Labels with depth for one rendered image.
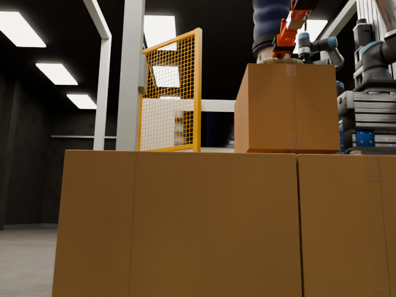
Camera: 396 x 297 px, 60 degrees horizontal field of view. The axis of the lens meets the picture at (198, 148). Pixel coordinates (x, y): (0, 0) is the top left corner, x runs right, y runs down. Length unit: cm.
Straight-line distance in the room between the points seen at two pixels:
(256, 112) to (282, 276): 84
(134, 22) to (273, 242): 272
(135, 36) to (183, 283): 264
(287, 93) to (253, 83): 16
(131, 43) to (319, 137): 209
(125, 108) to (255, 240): 228
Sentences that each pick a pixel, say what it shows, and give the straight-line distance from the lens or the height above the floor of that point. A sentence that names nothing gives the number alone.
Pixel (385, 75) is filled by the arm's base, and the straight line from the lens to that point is 196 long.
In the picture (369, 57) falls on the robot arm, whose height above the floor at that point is 119.
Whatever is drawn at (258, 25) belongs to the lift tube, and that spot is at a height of 141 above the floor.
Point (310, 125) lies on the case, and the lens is 159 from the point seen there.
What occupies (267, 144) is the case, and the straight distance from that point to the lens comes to 152.
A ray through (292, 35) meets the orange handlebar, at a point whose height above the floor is 118.
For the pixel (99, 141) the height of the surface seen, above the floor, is 146.
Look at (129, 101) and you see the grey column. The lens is 301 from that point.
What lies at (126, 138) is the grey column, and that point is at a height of 101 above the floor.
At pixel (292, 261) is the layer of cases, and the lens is 91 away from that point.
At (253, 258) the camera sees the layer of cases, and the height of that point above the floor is 28.
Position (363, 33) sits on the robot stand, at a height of 146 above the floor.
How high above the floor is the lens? 38
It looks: 11 degrees up
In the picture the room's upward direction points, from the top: 1 degrees clockwise
